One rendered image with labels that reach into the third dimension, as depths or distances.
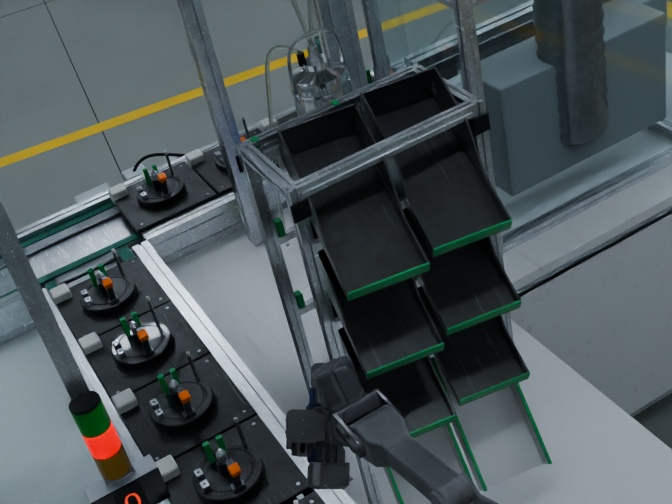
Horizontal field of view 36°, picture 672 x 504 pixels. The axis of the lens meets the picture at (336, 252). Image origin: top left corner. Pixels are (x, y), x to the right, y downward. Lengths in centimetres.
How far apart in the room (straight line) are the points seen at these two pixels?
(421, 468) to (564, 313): 143
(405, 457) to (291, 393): 102
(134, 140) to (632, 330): 317
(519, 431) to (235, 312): 95
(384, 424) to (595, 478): 76
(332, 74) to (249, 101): 313
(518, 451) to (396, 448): 59
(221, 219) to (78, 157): 263
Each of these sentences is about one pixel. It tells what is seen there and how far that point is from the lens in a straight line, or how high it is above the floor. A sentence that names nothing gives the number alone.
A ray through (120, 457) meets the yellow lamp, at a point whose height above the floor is 130.
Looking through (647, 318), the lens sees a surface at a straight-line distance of 296.
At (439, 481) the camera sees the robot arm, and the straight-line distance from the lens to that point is 131.
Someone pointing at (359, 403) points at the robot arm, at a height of 144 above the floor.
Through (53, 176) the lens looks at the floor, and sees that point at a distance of 536.
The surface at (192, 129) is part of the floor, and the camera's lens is 535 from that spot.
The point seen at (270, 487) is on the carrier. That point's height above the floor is 97.
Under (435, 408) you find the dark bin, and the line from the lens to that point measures 177.
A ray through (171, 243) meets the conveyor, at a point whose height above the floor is 92.
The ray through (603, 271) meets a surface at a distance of 274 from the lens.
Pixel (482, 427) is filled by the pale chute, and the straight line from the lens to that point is 193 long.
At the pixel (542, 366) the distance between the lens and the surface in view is 231.
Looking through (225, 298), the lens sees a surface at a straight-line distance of 269.
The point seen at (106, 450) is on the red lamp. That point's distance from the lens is 171.
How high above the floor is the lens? 246
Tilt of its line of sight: 36 degrees down
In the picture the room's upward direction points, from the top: 14 degrees counter-clockwise
